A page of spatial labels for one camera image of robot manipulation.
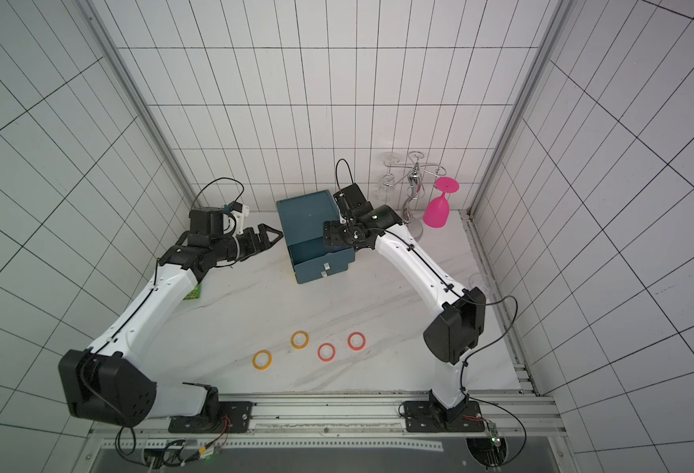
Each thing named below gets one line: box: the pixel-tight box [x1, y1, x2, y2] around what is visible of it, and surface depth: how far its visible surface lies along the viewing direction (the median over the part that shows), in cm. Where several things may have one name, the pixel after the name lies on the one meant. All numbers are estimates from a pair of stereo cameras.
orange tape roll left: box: [252, 349, 273, 371], surface depth 84 cm
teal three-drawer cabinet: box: [276, 189, 356, 285], surface depth 92 cm
